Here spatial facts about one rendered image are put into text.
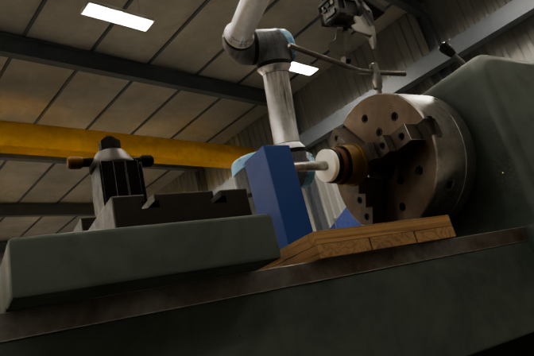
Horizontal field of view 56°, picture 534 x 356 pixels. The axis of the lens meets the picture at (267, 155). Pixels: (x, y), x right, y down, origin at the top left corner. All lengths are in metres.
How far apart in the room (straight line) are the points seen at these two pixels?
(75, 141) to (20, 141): 1.23
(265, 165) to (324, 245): 0.25
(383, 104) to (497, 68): 0.26
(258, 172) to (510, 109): 0.56
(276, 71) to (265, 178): 0.77
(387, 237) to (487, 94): 0.47
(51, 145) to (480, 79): 11.60
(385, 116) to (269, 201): 0.36
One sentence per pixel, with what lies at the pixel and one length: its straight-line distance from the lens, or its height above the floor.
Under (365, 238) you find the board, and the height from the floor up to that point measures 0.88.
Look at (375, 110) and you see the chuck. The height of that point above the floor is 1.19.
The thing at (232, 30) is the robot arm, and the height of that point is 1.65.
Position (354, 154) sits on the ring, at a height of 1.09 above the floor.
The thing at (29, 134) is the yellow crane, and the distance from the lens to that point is 12.33.
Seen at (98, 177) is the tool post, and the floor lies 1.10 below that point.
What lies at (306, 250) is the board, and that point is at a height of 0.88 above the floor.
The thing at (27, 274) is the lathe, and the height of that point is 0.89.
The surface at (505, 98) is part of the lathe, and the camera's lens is 1.19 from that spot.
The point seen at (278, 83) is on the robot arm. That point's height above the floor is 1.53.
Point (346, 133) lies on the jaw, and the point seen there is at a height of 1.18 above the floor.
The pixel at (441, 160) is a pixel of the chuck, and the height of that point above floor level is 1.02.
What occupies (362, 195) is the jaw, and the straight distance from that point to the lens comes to 1.10.
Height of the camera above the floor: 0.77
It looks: 20 degrees up
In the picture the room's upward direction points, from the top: 15 degrees counter-clockwise
